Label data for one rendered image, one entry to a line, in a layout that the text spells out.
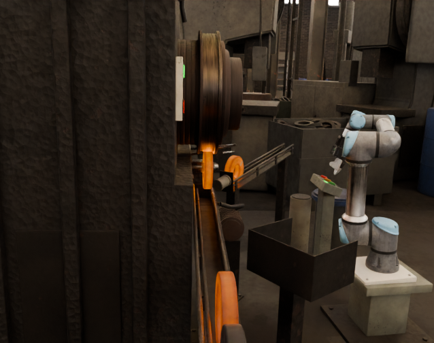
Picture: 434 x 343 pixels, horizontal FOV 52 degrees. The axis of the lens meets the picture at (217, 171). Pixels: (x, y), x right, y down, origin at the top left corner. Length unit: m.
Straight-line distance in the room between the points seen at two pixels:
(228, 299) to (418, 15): 4.38
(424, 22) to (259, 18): 1.68
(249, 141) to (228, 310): 3.61
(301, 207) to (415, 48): 2.86
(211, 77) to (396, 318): 1.43
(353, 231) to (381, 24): 3.43
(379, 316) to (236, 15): 3.07
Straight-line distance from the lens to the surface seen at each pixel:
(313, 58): 10.68
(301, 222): 2.58
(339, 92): 5.67
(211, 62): 1.58
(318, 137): 3.94
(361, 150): 2.04
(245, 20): 4.44
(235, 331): 0.82
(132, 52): 1.27
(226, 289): 0.94
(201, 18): 4.51
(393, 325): 2.35
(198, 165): 1.79
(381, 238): 2.18
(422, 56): 5.11
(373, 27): 5.36
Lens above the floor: 1.21
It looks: 13 degrees down
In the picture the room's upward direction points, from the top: 2 degrees clockwise
